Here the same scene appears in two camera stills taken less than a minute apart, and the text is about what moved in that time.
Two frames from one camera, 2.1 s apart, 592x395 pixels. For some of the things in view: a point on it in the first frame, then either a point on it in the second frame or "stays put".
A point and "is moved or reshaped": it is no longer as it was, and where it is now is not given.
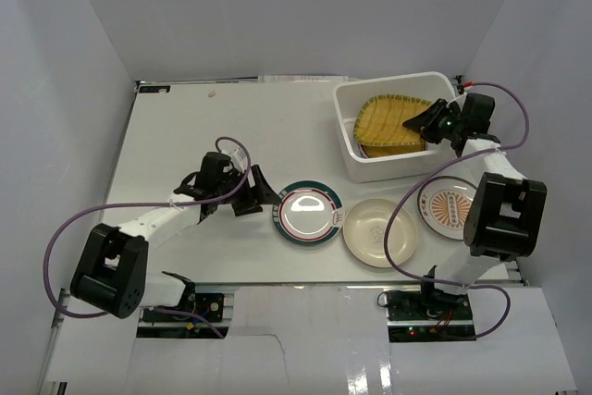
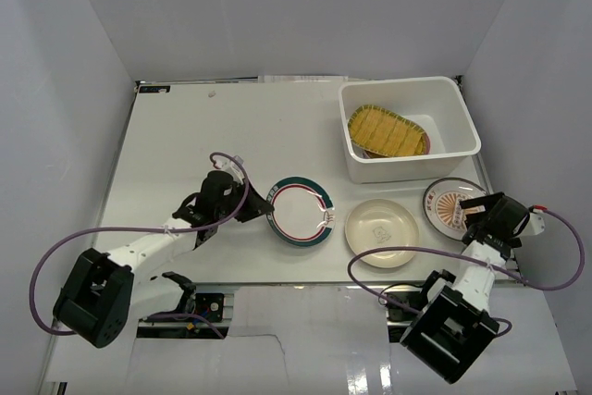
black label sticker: [154, 89] stays put
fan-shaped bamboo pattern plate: [380, 119] is moved or reshaped
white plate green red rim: [310, 213] is moved or reshaped
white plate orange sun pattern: [443, 202] stays put
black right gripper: [425, 122] → [487, 202]
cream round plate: [363, 232] stays put
